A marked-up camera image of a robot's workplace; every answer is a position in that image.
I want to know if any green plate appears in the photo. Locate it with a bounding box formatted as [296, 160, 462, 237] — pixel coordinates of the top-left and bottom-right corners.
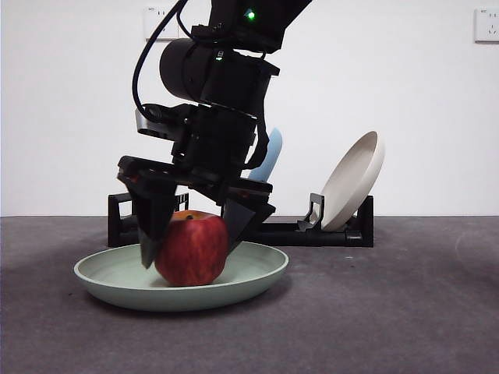
[73, 241, 290, 312]

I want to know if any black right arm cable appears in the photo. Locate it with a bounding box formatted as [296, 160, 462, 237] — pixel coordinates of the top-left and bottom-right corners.
[131, 0, 196, 122]

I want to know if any red apple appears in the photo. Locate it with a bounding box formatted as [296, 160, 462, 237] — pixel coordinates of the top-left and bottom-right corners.
[154, 210, 230, 288]

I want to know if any blue plate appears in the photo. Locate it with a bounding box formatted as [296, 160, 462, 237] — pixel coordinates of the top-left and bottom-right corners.
[249, 127, 284, 183]

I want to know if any pale grey camera box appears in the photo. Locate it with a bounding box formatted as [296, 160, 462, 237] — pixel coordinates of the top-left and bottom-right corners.
[135, 103, 187, 139]

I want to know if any black plate rack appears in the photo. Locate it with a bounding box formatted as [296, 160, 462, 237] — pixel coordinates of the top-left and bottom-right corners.
[108, 193, 374, 249]

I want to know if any white wall socket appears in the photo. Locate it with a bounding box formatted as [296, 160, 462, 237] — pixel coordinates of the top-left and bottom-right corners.
[144, 6, 184, 42]
[474, 8, 499, 44]

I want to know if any cream plate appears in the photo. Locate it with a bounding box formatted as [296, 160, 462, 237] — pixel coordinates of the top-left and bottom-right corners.
[320, 130, 386, 231]

